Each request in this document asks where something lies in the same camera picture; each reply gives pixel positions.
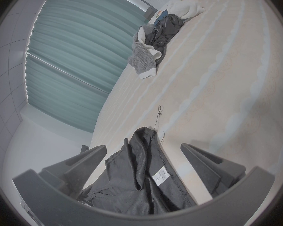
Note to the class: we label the blue-green curtain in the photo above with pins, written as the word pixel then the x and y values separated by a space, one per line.
pixel 85 36
pixel 68 95

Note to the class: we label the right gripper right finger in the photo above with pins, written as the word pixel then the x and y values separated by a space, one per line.
pixel 210 171

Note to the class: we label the bed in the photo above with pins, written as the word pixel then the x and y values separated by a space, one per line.
pixel 214 90

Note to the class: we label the black chest of drawers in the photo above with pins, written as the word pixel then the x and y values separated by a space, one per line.
pixel 85 148

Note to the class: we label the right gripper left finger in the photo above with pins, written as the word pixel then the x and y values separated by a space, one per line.
pixel 85 166

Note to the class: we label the pile of clothes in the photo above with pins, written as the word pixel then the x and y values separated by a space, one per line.
pixel 143 60

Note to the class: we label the black T-shirt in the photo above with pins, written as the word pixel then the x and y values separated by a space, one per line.
pixel 132 173

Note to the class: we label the grey bedside table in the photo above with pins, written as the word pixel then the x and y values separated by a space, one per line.
pixel 149 12

